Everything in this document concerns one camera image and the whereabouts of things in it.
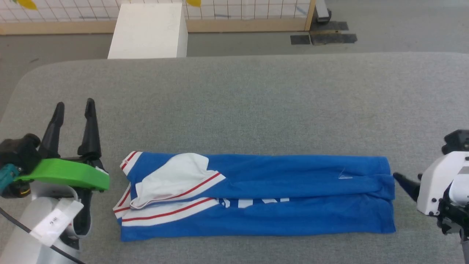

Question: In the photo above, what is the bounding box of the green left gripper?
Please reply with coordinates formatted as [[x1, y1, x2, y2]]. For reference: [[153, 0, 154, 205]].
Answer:
[[15, 98, 111, 236]]

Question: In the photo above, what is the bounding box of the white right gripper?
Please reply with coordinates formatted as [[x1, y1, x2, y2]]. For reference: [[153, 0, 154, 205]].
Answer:
[[392, 151, 469, 217]]

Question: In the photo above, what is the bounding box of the blue and white shirt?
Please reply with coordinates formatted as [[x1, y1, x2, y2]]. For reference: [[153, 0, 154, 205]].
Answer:
[[112, 150, 397, 243]]

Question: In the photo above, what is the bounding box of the white paper label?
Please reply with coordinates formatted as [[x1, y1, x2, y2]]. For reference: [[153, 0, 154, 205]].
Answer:
[[31, 199, 84, 247]]

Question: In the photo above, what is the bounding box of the white box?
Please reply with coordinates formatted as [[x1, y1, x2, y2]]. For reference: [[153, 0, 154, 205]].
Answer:
[[107, 3, 189, 59]]

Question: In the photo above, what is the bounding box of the long black floor mat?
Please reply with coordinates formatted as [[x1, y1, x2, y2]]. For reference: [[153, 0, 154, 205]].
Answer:
[[310, 33, 358, 45], [310, 21, 350, 32]]

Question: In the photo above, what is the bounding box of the grey wheeled stand foot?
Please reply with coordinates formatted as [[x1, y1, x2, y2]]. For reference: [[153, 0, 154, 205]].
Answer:
[[314, 0, 332, 23]]

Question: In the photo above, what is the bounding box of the teal left camera plug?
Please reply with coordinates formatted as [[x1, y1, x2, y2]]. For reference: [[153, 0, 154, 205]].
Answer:
[[0, 164, 21, 194]]

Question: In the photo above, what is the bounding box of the wire grid wooden frame panel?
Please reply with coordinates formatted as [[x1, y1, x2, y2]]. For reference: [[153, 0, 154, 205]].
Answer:
[[0, 0, 317, 36]]

